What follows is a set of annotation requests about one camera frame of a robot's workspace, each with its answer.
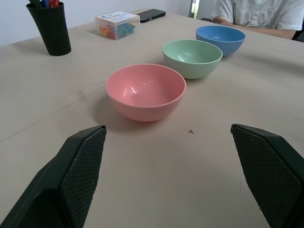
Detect blue bowl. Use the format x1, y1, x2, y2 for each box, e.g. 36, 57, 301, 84
195, 25, 247, 57

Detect pink red bowl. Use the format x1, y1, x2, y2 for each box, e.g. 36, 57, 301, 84
105, 64, 187, 123

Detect clear box of colourful pieces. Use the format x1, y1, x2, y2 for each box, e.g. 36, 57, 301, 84
95, 10, 141, 41

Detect black pen cup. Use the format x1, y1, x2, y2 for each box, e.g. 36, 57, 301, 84
26, 1, 72, 57

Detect person in white t-shirt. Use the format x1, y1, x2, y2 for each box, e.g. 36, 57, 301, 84
210, 0, 304, 40

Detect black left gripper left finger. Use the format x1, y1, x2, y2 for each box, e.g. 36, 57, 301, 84
0, 125, 107, 228

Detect black smartphone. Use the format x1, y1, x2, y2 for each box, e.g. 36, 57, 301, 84
136, 9, 166, 23

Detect green bowl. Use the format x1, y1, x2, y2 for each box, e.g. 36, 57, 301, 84
162, 39, 223, 80

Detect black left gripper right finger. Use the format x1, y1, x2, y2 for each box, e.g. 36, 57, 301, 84
230, 123, 304, 228

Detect pens in cup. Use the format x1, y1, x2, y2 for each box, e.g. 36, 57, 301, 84
28, 0, 60, 9

